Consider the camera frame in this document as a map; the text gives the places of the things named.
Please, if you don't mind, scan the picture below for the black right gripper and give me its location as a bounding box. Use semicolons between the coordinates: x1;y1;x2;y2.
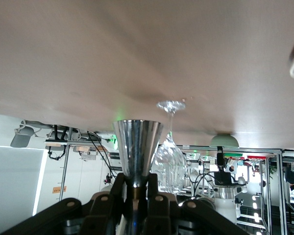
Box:
214;146;233;186

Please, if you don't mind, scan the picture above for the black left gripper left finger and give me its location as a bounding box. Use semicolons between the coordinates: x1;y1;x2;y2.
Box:
4;172;126;235

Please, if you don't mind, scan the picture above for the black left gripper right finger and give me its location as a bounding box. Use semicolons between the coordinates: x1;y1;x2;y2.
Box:
147;172;245;235

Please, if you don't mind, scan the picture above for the steel double jigger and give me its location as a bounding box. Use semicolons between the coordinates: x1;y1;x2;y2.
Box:
112;119;164;235

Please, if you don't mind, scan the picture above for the clear wine glass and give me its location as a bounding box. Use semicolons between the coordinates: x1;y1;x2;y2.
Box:
151;99;188;196

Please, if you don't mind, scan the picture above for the pale green ceramic bowl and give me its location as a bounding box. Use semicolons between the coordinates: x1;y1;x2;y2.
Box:
210;133;240;149

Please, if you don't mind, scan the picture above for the aluminium rack upright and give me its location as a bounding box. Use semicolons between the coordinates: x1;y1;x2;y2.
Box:
59;126;71;201

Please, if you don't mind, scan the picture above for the aluminium shelf rack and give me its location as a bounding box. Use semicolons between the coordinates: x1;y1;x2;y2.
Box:
259;148;294;235

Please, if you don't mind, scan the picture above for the grey office chair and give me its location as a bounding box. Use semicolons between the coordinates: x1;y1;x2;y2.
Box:
9;124;34;149

